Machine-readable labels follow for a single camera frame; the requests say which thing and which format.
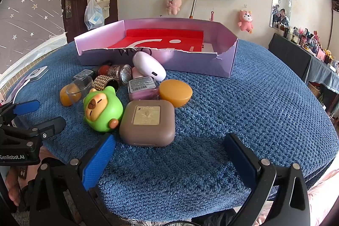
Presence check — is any pink nail polish bottle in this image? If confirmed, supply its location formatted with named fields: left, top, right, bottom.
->
left=128, top=67, right=160, bottom=102

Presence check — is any white plastic sheet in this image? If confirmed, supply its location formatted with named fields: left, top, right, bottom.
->
left=0, top=33, right=67, bottom=79

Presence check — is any clear plastic cup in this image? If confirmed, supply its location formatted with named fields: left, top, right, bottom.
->
left=66, top=76, right=94, bottom=103

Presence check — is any pink fuzzy cloth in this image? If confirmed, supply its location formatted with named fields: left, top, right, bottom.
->
left=308, top=169, right=339, bottom=226

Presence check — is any clear plastic bag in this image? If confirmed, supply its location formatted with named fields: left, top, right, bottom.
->
left=84, top=0, right=104, bottom=31

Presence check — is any silver and orange mop handle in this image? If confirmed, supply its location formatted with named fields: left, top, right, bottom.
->
left=189, top=0, right=200, bottom=19

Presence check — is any metal door handle plate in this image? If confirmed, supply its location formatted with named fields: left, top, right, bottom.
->
left=65, top=0, right=80, bottom=19

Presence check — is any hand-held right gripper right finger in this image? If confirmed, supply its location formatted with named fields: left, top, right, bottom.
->
left=224, top=133, right=311, bottom=226

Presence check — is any gold studded cap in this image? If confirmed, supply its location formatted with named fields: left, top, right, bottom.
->
left=93, top=75, right=120, bottom=93

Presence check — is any row of cosmetic bottles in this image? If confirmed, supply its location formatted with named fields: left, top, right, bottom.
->
left=273, top=21, right=339, bottom=69

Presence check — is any brown square case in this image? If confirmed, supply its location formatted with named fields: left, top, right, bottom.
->
left=119, top=100, right=176, bottom=147

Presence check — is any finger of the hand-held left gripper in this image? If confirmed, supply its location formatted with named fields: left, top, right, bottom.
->
left=28, top=116, right=67, bottom=140
left=0, top=99, right=41, bottom=123

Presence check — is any dark cloth covered table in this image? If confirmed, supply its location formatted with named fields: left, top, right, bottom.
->
left=268, top=33, right=339, bottom=95

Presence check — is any light pink pig plush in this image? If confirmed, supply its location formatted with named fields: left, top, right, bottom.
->
left=166, top=0, right=183, bottom=16

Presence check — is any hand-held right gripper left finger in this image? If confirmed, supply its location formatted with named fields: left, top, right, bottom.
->
left=29, top=133, right=117, bottom=226

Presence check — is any red printed box liner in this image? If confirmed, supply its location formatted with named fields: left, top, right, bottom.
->
left=107, top=28, right=204, bottom=53

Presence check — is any orange round lid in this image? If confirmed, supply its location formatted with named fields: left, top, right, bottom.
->
left=159, top=79, right=193, bottom=107

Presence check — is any glitter bottle with red cap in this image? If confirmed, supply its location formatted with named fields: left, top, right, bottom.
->
left=97, top=64, right=133, bottom=86

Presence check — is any blue textured blanket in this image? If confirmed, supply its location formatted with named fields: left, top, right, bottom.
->
left=5, top=39, right=337, bottom=221

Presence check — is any white square device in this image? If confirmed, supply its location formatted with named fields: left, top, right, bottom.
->
left=25, top=66, right=49, bottom=82

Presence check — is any white egg-shaped case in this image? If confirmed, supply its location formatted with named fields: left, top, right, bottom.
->
left=132, top=51, right=167, bottom=81

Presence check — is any purple cardboard box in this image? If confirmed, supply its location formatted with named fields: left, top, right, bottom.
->
left=74, top=17, right=239, bottom=79

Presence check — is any green capybara toy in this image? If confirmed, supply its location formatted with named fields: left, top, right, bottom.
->
left=83, top=86, right=124, bottom=133

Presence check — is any person's left hand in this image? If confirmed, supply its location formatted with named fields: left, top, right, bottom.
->
left=5, top=169, right=22, bottom=207

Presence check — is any dark nail polish bottle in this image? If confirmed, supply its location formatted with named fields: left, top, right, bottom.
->
left=73, top=60, right=113, bottom=81

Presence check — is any pink plush with white face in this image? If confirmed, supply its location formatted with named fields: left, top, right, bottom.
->
left=238, top=10, right=254, bottom=33

